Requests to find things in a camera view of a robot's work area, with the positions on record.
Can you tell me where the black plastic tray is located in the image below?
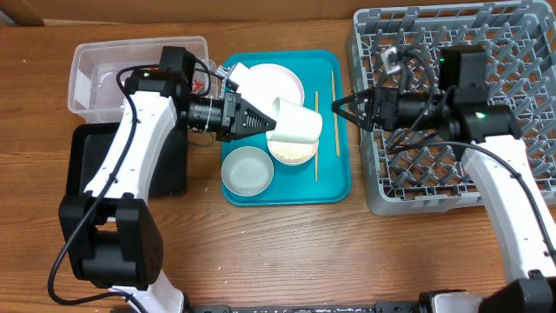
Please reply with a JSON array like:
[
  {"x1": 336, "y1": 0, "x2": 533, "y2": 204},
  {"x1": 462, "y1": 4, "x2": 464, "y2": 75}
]
[{"x1": 66, "y1": 123, "x2": 188, "y2": 197}]

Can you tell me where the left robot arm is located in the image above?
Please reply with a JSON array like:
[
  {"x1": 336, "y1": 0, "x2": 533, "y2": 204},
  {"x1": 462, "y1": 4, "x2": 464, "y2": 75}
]
[{"x1": 48, "y1": 46, "x2": 276, "y2": 312}]

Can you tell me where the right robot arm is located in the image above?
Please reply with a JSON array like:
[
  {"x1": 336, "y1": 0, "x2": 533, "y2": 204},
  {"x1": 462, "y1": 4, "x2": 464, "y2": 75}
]
[{"x1": 332, "y1": 45, "x2": 555, "y2": 312}]

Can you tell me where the white round plate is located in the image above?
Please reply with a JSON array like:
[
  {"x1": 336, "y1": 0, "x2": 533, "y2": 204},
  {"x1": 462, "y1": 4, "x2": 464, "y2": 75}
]
[{"x1": 249, "y1": 63, "x2": 305, "y2": 106}]

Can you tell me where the clear plastic bin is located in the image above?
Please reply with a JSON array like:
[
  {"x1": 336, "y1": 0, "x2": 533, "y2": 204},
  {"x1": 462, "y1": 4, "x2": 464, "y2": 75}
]
[{"x1": 68, "y1": 36, "x2": 215, "y2": 123}]

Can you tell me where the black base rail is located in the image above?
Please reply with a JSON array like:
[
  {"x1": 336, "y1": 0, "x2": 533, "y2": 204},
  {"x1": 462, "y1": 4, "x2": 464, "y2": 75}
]
[{"x1": 186, "y1": 290, "x2": 496, "y2": 313}]

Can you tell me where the white cup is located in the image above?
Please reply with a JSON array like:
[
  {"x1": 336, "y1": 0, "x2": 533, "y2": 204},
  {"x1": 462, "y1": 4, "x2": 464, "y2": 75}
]
[{"x1": 266, "y1": 97, "x2": 323, "y2": 143}]

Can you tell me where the grey dishwasher rack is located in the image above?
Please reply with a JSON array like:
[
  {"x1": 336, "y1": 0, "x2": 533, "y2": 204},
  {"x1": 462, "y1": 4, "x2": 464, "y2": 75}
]
[{"x1": 346, "y1": 1, "x2": 555, "y2": 216}]

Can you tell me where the grey-white empty bowl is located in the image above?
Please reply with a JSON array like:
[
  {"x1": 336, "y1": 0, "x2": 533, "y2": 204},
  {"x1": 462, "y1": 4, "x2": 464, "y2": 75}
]
[{"x1": 221, "y1": 146, "x2": 275, "y2": 196}]

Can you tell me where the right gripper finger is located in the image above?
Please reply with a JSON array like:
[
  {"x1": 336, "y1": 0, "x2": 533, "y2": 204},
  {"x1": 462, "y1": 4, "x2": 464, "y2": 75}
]
[
  {"x1": 332, "y1": 89, "x2": 373, "y2": 111},
  {"x1": 333, "y1": 108, "x2": 374, "y2": 132}
]

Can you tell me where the teal serving tray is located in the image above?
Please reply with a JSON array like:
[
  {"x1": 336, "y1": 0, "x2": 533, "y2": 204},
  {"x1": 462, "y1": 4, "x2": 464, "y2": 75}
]
[{"x1": 222, "y1": 50, "x2": 352, "y2": 206}]

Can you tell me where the red snack wrapper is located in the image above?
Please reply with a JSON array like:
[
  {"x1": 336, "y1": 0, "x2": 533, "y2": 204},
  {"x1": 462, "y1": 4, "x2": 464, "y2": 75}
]
[{"x1": 141, "y1": 66, "x2": 206, "y2": 97}]

